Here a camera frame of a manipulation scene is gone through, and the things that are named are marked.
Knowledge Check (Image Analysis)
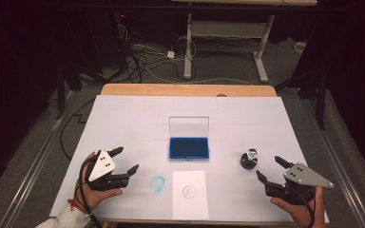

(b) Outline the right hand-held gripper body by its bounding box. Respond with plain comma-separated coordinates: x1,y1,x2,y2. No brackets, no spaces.
264,161,335,206

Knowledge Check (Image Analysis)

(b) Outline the person's right hand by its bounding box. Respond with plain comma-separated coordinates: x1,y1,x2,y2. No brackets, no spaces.
270,185,328,228

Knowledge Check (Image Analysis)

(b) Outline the black metal stand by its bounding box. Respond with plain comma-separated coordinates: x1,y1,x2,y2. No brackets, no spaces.
274,61,329,131
54,61,108,121

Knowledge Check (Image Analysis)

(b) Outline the person's left hand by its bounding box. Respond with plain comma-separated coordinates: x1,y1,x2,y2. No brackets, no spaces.
73,152,124,212

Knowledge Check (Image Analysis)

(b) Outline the white paper sheet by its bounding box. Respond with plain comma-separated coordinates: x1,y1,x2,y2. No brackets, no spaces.
171,170,210,221

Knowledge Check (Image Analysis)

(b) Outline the black floor cable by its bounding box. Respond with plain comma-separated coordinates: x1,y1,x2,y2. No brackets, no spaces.
59,99,95,161

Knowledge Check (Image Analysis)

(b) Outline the black stamp with clear handle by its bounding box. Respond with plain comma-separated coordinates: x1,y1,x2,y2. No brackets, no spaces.
240,147,259,171

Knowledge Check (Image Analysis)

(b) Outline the large white table cover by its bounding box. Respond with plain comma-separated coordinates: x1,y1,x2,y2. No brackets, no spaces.
49,94,331,223

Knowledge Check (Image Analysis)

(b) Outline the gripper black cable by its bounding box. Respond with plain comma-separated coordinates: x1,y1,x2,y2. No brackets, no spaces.
294,188,317,228
78,157,104,228

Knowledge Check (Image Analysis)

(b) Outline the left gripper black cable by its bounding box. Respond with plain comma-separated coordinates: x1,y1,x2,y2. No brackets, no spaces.
78,157,104,228

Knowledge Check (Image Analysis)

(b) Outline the white desk frame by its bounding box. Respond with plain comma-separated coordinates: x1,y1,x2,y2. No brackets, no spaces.
182,11,276,84

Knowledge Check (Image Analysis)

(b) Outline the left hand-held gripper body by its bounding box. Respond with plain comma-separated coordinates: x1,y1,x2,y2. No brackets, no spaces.
86,150,131,192

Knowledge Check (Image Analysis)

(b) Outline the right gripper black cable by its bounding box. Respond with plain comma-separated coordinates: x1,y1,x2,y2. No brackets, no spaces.
294,188,317,228

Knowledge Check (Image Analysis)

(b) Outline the blue ink pad box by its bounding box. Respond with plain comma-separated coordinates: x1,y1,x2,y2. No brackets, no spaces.
167,116,211,162

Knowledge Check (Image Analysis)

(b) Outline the tangle of floor cables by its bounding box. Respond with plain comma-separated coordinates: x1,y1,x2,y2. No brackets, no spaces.
115,23,201,85

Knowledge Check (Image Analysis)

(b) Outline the orange bracelet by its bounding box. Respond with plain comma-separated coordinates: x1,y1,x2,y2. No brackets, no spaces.
67,198,93,218

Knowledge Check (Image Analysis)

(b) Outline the black round stamp cap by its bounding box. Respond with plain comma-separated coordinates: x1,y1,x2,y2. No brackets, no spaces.
240,160,259,171

